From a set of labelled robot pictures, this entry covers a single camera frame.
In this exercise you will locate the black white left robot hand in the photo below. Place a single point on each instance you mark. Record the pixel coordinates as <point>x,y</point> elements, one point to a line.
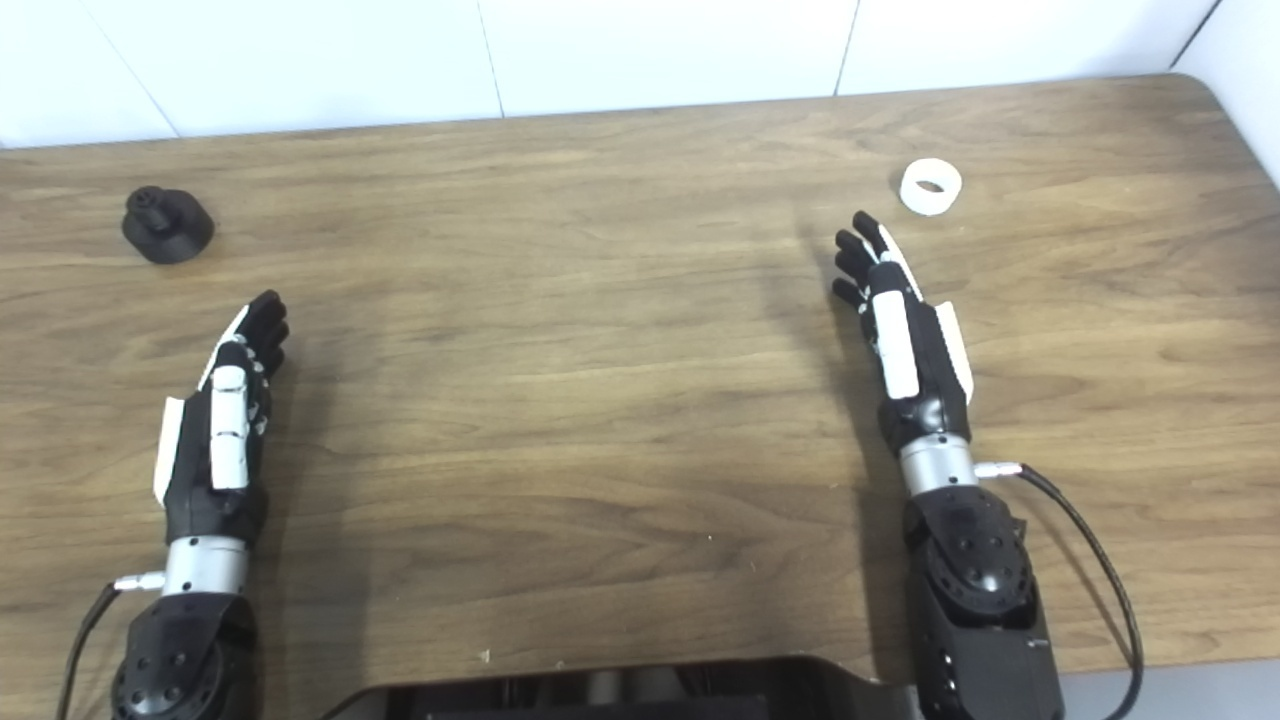
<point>228,440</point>

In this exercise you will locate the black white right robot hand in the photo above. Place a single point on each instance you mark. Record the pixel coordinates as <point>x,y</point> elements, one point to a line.
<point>895,345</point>

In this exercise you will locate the round black part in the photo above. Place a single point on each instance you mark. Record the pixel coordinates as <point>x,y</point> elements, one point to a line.
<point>170,232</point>

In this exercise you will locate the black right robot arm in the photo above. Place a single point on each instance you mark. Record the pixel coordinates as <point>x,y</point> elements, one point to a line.
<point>975,600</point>

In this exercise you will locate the black robot torso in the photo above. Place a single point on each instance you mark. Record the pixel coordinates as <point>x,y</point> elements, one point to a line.
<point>640,695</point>

